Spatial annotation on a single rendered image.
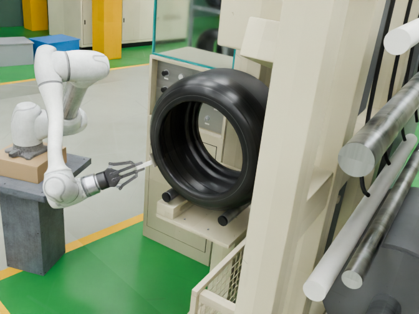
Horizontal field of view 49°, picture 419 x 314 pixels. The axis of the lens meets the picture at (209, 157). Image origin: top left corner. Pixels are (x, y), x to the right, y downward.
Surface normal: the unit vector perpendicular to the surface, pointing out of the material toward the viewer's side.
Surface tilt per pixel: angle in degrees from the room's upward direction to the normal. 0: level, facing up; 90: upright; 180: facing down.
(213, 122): 90
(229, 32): 90
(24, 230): 90
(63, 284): 0
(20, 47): 90
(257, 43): 72
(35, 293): 0
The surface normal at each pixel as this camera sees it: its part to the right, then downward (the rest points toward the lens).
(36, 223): -0.26, 0.39
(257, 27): -0.47, 0.02
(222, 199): -0.44, 0.47
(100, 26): -0.70, 0.24
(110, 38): 0.71, 0.36
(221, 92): -0.12, -0.37
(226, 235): 0.10, -0.90
